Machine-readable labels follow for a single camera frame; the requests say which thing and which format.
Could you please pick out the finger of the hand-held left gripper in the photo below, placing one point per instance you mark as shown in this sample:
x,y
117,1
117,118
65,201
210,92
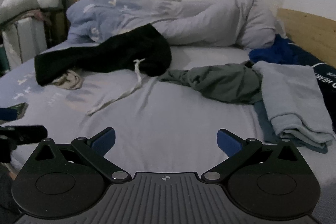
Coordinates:
x,y
8,114
25,132

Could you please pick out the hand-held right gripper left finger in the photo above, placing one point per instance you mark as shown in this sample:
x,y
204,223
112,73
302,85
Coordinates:
x,y
105,142

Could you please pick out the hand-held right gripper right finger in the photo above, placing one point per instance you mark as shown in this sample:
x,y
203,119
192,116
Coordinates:
x,y
229,144

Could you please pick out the grey-green shirt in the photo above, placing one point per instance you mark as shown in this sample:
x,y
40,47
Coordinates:
x,y
223,79

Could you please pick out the bed with light blue sheet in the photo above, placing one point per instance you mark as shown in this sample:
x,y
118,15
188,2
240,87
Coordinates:
x,y
168,119

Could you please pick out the beige cloth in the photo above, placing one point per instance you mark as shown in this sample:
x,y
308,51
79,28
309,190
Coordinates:
x,y
68,81

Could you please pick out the light blue folded garment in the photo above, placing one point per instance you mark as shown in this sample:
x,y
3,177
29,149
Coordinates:
x,y
291,98

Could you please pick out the white storage box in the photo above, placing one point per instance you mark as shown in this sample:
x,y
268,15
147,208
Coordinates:
x,y
25,37

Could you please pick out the royal blue garment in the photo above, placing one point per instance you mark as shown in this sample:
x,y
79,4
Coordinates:
x,y
275,52

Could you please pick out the pink cloth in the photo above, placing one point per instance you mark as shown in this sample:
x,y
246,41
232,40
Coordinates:
x,y
39,15

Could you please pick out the brown cabinet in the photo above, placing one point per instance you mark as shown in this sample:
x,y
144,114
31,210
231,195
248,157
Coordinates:
x,y
59,22

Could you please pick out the white plush pillow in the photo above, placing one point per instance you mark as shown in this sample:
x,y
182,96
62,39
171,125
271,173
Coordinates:
x,y
23,1

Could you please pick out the navy printed blanket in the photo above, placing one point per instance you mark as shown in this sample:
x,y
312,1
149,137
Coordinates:
x,y
324,71

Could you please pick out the light blue duvet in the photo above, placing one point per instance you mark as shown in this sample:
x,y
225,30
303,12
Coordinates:
x,y
199,22

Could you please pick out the wooden headboard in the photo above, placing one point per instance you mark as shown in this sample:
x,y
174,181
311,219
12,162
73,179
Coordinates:
x,y
307,27

